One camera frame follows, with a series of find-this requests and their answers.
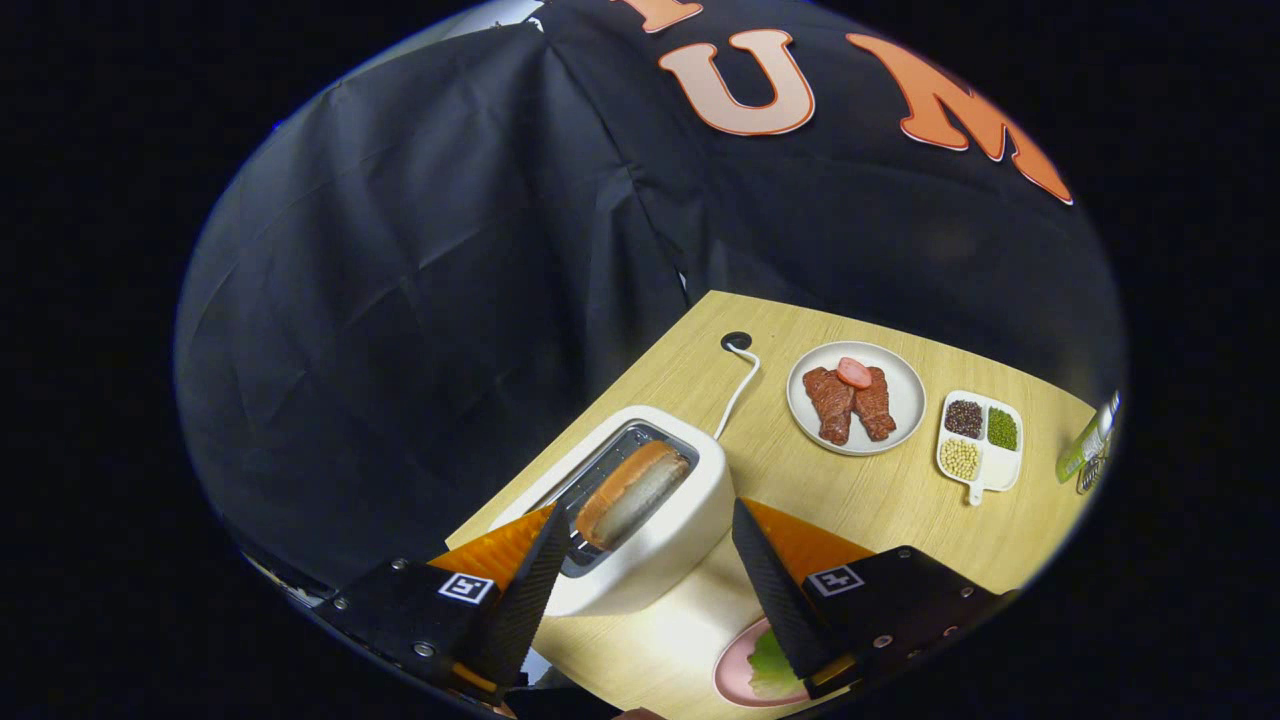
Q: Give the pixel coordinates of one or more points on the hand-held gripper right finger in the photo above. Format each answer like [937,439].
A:
[775,595]

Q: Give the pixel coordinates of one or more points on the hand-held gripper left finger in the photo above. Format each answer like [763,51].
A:
[530,590]

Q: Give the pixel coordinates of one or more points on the green lettuce leaf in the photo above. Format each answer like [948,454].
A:
[770,665]

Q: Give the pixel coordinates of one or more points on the brown-crust toast slice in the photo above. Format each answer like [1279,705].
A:
[635,495]

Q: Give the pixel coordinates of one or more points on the pink plate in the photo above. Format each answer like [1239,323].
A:
[732,670]

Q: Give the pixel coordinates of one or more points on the white toaster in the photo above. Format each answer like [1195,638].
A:
[685,540]

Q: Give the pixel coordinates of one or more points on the brown meat piece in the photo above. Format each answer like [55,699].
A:
[830,405]
[876,408]

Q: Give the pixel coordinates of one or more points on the pile of yellow soybeans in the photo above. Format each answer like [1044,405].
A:
[960,459]

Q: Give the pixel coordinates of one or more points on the round grey plate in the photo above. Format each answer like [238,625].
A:
[907,400]

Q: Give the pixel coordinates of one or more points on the pink sausage slice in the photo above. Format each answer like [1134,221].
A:
[855,373]

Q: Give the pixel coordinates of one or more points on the white divided dish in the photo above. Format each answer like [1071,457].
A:
[1000,470]

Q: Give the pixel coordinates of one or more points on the pile of dark beans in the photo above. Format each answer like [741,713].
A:
[963,419]

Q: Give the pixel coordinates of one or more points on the pile of green beans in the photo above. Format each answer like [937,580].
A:
[1002,428]

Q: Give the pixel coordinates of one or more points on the black backdrop cloth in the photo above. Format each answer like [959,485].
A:
[400,300]

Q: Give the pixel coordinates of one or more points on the silver bottle green label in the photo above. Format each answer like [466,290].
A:
[1090,440]

